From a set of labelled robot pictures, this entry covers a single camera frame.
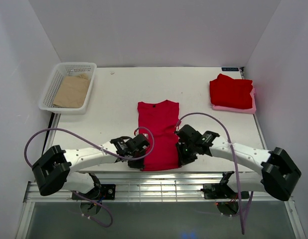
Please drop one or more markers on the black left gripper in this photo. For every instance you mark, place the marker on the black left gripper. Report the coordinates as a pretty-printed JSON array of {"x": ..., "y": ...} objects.
[{"x": 139, "y": 164}]

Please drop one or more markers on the white plastic basket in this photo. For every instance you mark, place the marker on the white plastic basket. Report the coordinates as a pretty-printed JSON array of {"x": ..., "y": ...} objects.
[{"x": 59, "y": 72}]

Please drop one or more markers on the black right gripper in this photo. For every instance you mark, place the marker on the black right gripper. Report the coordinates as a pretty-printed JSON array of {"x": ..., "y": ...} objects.
[{"x": 183, "y": 160}]

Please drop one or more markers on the red t shirt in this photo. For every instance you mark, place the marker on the red t shirt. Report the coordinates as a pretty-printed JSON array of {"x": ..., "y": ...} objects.
[
  {"x": 161, "y": 121},
  {"x": 232, "y": 93}
]

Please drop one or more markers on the folded red t shirt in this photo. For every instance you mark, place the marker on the folded red t shirt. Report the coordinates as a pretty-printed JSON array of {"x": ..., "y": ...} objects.
[{"x": 232, "y": 93}]

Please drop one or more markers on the aluminium table edge rail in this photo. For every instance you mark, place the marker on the aluminium table edge rail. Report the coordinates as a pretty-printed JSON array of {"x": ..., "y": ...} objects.
[{"x": 141, "y": 187}]

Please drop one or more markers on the beige t shirt in basket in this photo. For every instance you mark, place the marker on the beige t shirt in basket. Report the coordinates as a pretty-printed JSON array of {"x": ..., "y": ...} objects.
[{"x": 72, "y": 91}]

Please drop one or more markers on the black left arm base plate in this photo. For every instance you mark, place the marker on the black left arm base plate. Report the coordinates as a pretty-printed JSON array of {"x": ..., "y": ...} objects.
[{"x": 106, "y": 191}]

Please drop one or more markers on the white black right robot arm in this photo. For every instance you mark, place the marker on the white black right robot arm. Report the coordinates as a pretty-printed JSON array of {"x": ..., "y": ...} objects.
[{"x": 273, "y": 172}]

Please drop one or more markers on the dark blue label sticker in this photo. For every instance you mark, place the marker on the dark blue label sticker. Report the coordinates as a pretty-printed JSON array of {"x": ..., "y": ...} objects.
[{"x": 229, "y": 69}]

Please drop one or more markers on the folded pink t shirt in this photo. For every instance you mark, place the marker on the folded pink t shirt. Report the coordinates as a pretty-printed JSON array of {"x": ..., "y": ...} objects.
[{"x": 251, "y": 110}]

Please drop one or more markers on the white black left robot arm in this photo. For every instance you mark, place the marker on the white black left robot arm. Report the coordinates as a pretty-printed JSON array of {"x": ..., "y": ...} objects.
[{"x": 58, "y": 169}]

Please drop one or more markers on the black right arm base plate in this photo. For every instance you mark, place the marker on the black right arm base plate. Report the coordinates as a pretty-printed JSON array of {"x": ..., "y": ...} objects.
[{"x": 218, "y": 191}]

